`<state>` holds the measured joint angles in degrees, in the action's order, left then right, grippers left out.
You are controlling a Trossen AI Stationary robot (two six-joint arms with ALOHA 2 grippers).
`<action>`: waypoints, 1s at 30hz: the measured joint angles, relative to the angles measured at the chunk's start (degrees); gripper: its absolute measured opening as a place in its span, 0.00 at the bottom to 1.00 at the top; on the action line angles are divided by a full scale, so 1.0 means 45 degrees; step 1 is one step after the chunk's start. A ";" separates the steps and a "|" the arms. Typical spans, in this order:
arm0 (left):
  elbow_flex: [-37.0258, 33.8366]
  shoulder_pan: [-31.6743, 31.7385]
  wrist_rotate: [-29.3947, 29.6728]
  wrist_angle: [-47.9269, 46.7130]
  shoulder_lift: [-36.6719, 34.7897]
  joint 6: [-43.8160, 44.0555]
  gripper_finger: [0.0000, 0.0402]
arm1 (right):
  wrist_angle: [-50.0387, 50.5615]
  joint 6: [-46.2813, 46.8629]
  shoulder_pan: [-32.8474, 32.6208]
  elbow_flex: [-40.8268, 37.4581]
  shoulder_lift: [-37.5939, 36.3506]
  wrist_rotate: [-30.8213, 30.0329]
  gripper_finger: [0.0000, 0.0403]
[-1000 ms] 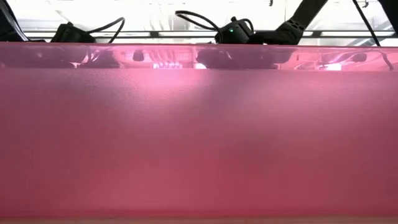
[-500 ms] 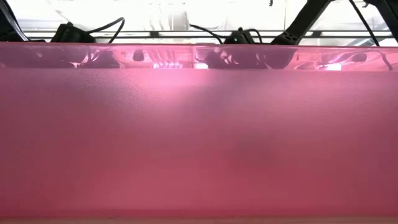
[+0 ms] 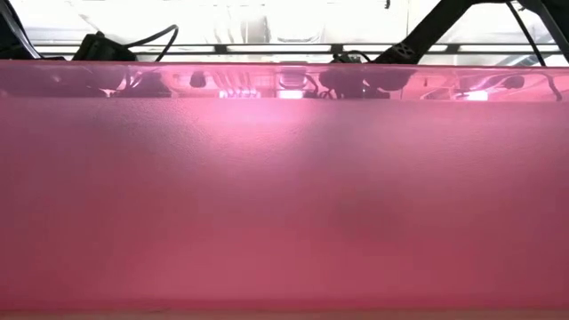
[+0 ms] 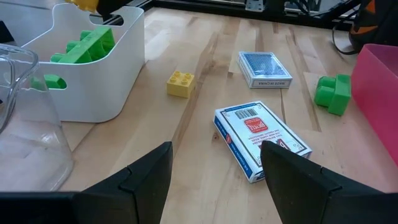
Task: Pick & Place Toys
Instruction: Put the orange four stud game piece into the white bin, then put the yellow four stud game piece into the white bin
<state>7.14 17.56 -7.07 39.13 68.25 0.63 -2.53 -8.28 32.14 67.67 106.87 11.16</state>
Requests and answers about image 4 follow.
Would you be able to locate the white red-label card deck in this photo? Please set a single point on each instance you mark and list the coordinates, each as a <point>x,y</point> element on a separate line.
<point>248,133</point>

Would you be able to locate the yellow studded toy block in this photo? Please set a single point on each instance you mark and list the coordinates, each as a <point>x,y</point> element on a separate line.
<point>180,85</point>

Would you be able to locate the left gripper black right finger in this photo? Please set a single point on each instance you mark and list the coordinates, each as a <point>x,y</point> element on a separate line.
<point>311,199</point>

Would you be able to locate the blue-backed card deck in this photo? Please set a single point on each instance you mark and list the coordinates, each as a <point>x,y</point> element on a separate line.
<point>264,68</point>

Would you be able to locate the pink translucent plastic bin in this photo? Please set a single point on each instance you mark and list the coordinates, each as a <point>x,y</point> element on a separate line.
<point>377,93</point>

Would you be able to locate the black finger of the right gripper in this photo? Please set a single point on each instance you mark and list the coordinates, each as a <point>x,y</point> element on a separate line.
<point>112,6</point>

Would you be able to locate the small green toy block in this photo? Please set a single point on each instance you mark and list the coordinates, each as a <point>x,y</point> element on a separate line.
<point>337,95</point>

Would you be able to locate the long green toy block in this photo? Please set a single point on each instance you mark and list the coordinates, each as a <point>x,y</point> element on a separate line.
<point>90,46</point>

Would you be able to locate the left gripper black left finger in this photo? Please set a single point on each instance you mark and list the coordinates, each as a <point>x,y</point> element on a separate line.
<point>124,199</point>

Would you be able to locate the yellow toy piece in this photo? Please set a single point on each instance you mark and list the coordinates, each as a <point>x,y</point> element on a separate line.
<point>82,4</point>

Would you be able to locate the clear plastic bin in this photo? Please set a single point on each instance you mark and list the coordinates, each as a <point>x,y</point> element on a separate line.
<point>31,149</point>

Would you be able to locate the black bucket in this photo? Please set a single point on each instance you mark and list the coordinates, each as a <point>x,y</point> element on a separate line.
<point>376,21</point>

